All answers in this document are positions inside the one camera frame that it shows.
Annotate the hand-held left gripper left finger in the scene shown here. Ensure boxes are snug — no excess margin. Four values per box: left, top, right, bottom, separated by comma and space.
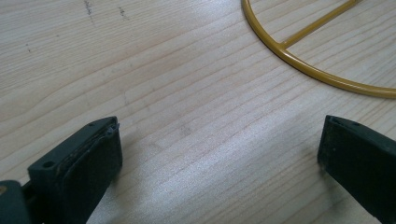
27, 116, 123, 224

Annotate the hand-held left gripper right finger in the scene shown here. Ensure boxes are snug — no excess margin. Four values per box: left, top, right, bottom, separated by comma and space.
317, 114, 396, 224

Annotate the yellow metal wire rack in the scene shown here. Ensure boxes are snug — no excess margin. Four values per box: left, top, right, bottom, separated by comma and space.
241, 0, 396, 100

